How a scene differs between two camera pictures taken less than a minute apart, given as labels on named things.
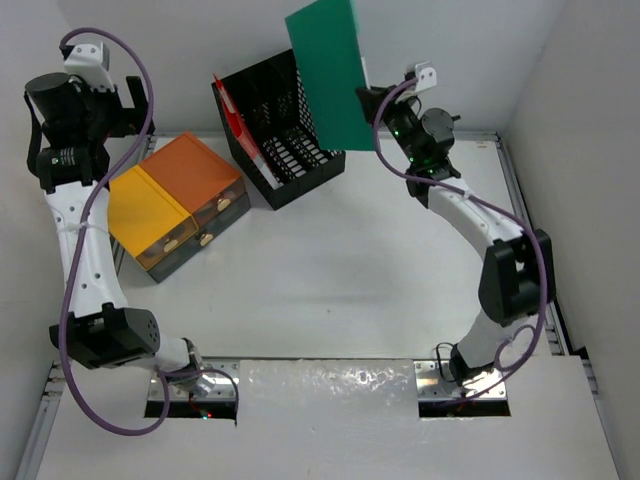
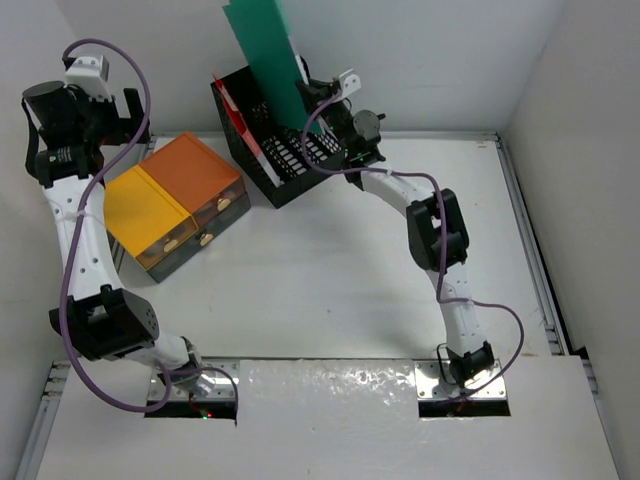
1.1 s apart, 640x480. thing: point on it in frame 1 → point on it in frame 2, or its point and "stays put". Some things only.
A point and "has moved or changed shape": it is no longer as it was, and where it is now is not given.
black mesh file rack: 271,98 stays put
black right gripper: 368,97 → 315,91
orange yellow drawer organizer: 172,202 stays put
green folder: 326,46 → 263,32
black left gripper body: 105,118 stays put
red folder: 240,133 has moved or changed shape
